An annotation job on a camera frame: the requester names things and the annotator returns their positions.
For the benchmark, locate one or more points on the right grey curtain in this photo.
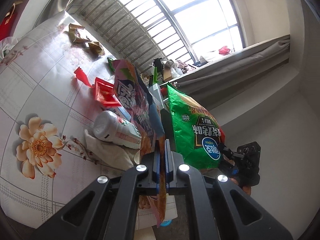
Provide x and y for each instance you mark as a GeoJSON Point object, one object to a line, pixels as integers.
{"type": "Point", "coordinates": [217, 82]}

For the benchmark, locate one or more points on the red packet wrapper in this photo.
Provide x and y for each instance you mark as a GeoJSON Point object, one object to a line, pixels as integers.
{"type": "Point", "coordinates": [103, 92]}

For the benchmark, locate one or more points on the green chip bag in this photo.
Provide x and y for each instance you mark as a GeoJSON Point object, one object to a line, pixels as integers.
{"type": "Point", "coordinates": [197, 134]}

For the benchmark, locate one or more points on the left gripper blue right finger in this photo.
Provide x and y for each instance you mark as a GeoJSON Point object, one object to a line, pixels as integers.
{"type": "Point", "coordinates": [174, 177]}

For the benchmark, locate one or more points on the green small packet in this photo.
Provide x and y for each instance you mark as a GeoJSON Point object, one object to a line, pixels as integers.
{"type": "Point", "coordinates": [110, 64]}

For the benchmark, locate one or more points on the red gift bag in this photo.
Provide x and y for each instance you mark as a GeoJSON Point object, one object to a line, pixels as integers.
{"type": "Point", "coordinates": [8, 21]}

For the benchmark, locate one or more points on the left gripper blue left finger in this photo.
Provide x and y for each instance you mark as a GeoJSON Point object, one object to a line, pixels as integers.
{"type": "Point", "coordinates": [154, 169]}

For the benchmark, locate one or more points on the brown snack wrapper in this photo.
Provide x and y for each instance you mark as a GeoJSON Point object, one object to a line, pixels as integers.
{"type": "Point", "coordinates": [96, 48]}

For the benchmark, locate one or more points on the metal window railing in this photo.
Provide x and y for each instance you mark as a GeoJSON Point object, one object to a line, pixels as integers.
{"type": "Point", "coordinates": [137, 30]}

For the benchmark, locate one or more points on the pink purple snack bag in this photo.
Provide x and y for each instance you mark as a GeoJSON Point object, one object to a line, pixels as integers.
{"type": "Point", "coordinates": [134, 96]}

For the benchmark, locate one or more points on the white milk drink bottle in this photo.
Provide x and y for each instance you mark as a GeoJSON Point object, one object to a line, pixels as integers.
{"type": "Point", "coordinates": [109, 127]}

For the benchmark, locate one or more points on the white tissue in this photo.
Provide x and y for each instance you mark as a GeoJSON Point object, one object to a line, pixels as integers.
{"type": "Point", "coordinates": [119, 157]}

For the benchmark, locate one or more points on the floral tablecloth table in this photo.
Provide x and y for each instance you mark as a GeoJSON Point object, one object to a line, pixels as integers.
{"type": "Point", "coordinates": [45, 112]}

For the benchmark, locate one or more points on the right hand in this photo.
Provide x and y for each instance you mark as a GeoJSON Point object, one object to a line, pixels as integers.
{"type": "Point", "coordinates": [246, 189]}

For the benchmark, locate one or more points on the red wrapper scrap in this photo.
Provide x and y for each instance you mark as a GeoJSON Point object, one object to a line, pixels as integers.
{"type": "Point", "coordinates": [81, 76]}

